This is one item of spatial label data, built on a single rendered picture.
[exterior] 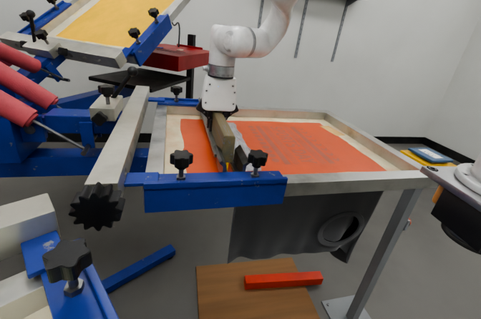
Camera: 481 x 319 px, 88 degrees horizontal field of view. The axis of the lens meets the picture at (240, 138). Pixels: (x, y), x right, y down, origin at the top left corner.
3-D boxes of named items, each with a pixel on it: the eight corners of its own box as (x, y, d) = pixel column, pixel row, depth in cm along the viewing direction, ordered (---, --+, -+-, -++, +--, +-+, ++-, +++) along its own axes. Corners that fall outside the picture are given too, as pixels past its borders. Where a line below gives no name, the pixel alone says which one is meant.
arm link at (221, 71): (205, 65, 67) (204, 76, 68) (237, 68, 69) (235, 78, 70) (202, 61, 73) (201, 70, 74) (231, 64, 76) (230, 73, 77)
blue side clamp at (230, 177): (274, 191, 62) (279, 167, 60) (282, 204, 58) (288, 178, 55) (146, 197, 54) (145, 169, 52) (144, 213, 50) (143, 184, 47)
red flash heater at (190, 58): (164, 56, 215) (164, 41, 210) (215, 64, 206) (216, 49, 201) (113, 62, 160) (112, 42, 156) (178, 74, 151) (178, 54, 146)
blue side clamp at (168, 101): (229, 116, 111) (230, 100, 108) (231, 119, 107) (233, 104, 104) (158, 113, 103) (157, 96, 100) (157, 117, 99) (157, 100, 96)
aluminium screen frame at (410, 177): (326, 117, 123) (328, 110, 121) (436, 187, 72) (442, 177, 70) (157, 111, 101) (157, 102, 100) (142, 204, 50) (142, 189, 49)
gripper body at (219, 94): (205, 72, 68) (202, 111, 72) (241, 75, 70) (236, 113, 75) (202, 67, 74) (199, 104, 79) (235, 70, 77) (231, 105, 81)
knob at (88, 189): (129, 206, 46) (127, 172, 43) (124, 229, 41) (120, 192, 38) (83, 209, 44) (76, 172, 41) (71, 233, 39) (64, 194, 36)
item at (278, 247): (338, 243, 97) (368, 162, 82) (352, 262, 89) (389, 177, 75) (220, 257, 84) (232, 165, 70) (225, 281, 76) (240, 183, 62)
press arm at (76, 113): (123, 126, 75) (122, 110, 73) (119, 134, 70) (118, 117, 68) (56, 124, 70) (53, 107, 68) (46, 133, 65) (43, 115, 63)
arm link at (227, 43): (266, 29, 63) (239, 26, 56) (260, 72, 67) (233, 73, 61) (226, 23, 72) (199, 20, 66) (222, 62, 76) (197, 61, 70)
